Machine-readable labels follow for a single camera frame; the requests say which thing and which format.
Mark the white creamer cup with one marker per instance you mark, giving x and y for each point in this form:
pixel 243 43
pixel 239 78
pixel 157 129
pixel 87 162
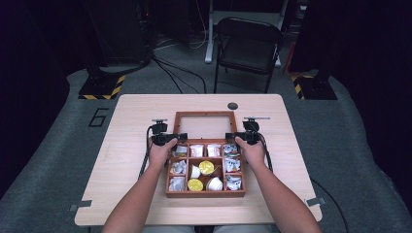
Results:
pixel 195 172
pixel 214 184

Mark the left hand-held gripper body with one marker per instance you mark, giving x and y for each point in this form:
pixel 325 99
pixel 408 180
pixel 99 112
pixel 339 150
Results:
pixel 159 134

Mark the dark table grommet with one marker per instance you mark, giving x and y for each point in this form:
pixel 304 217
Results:
pixel 232 106

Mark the black striped stand base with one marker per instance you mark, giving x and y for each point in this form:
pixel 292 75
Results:
pixel 315 87
pixel 100 87

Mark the black cabinet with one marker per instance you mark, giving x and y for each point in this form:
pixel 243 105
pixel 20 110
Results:
pixel 120 32

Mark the white desk frame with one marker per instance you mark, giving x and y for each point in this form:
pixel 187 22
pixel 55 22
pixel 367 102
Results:
pixel 210 35

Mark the white red sachet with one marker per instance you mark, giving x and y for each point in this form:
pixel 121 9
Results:
pixel 196 150
pixel 213 150

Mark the wooden box with glass lid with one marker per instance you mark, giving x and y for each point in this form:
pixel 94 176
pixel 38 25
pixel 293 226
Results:
pixel 204 194

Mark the yellow lid creamer cup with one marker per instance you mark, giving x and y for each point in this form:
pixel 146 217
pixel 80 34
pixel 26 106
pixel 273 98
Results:
pixel 206 167
pixel 195 184

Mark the black folding chair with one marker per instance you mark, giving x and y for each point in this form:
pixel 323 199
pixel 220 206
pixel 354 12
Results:
pixel 247 51

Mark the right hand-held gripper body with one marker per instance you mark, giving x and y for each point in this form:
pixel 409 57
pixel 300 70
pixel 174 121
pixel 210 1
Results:
pixel 252 132

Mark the grey tape piece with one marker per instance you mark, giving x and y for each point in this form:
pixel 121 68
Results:
pixel 315 201
pixel 80 205

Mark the person's left hand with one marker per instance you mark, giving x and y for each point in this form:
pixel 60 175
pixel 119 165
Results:
pixel 158 155

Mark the person's right hand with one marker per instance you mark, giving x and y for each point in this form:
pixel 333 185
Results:
pixel 254 155

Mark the silver blue sachet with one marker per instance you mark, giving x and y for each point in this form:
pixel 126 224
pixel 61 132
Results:
pixel 178 167
pixel 230 149
pixel 177 183
pixel 233 165
pixel 233 183

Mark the white yellow sachet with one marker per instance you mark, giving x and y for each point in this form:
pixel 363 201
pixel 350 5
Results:
pixel 180 150

